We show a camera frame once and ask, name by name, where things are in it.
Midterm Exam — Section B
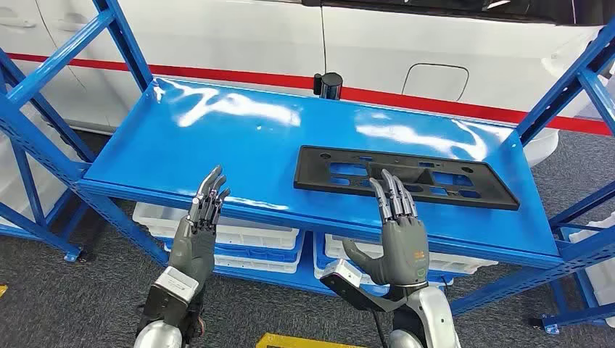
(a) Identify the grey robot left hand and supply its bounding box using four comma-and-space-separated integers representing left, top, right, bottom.
168, 165, 231, 291

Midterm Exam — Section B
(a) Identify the black right camera bracket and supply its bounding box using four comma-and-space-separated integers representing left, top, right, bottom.
321, 275, 409, 314

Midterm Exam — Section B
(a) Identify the black camera cable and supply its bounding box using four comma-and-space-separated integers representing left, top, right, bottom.
371, 310, 389, 348

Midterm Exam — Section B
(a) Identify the black plastic plate part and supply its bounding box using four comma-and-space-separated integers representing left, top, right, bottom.
293, 144, 521, 212

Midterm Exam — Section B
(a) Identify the white car with red stripe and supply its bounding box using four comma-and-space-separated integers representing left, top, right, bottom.
0, 0, 615, 168

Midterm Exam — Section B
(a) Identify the black cylinder post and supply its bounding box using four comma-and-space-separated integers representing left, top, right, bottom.
313, 72, 344, 102

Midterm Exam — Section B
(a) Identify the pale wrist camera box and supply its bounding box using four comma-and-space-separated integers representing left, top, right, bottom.
138, 266, 200, 335
319, 258, 367, 295

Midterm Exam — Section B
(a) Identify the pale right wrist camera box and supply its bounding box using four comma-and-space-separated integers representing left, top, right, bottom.
319, 258, 367, 295

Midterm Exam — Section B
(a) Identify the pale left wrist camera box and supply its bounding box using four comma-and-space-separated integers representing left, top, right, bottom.
138, 266, 200, 335

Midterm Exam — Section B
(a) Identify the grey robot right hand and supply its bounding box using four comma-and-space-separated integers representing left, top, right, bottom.
341, 168, 432, 291

